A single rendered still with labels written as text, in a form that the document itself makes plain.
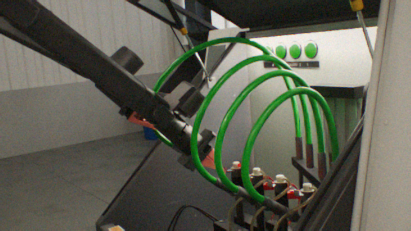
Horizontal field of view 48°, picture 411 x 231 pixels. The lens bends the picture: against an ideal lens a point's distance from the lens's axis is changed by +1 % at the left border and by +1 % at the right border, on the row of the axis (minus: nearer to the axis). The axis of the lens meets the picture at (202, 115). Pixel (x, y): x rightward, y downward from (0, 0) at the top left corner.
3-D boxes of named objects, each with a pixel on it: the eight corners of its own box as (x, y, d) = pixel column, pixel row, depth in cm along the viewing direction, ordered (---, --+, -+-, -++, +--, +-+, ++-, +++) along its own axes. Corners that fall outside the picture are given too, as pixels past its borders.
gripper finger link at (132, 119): (175, 119, 115) (148, 95, 117) (167, 117, 108) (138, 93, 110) (158, 139, 116) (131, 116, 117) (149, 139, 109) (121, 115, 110)
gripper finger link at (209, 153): (236, 168, 105) (207, 142, 103) (216, 192, 104) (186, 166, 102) (226, 162, 112) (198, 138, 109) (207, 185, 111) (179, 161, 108)
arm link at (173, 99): (130, 99, 100) (149, 115, 94) (164, 61, 101) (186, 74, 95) (160, 127, 108) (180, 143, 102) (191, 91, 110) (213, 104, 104)
